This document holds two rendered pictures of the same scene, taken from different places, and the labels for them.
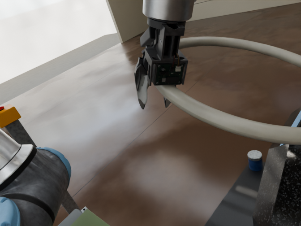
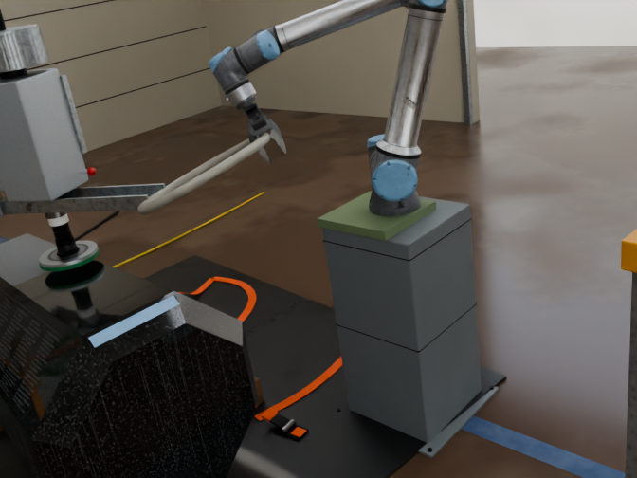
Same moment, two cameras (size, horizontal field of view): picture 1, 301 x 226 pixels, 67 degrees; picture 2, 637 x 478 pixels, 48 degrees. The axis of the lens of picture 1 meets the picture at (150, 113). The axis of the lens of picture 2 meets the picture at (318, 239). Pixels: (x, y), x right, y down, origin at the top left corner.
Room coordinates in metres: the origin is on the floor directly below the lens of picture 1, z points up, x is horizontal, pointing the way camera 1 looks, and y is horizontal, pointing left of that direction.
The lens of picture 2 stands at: (2.77, -0.08, 1.84)
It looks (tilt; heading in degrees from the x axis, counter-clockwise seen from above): 23 degrees down; 176
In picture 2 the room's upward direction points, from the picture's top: 9 degrees counter-clockwise
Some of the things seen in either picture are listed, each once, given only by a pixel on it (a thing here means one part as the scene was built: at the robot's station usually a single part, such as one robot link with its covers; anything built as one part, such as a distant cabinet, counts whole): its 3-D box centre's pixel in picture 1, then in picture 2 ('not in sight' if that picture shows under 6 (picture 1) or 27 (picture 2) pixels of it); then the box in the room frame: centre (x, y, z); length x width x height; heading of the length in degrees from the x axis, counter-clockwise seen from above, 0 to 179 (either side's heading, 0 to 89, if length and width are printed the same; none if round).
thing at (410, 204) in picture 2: not in sight; (393, 193); (0.33, 0.39, 0.93); 0.19 x 0.19 x 0.10
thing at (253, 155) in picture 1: (255, 160); not in sight; (1.25, -0.64, 0.08); 0.10 x 0.10 x 0.13
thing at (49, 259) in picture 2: not in sight; (68, 253); (0.21, -0.84, 0.88); 0.21 x 0.21 x 0.01
